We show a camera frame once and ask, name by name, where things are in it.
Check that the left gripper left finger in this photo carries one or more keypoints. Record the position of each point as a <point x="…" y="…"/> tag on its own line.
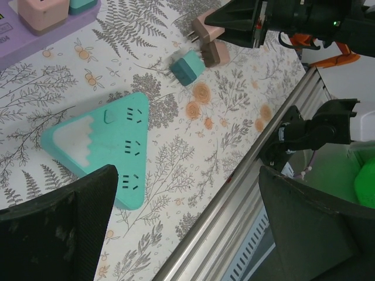
<point x="44" y="240"/>

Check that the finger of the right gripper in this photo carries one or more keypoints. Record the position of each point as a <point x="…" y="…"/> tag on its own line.
<point x="234" y="14"/>
<point x="246" y="38"/>

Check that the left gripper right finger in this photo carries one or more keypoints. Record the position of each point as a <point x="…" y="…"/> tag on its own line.
<point x="322" y="234"/>

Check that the pink cube plug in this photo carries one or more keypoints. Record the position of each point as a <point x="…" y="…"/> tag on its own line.
<point x="41" y="14"/>
<point x="216" y="54"/>
<point x="209" y="32"/>

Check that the teal cube plug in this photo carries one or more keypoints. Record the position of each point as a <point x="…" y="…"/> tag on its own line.
<point x="82" y="6"/>
<point x="187" y="67"/>

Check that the teal triangular power strip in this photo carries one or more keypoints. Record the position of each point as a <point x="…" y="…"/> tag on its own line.
<point x="111" y="140"/>

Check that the purple power strip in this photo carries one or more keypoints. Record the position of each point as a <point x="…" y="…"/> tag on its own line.
<point x="17" y="44"/>

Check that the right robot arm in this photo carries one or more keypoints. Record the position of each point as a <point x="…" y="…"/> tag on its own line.
<point x="322" y="128"/>

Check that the green plastic object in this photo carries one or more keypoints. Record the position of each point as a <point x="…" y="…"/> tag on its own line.
<point x="366" y="184"/>

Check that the floral table cloth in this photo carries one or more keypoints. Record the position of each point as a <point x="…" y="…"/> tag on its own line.
<point x="175" y="164"/>

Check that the wide aluminium base rail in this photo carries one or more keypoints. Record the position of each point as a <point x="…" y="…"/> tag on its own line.
<point x="234" y="205"/>

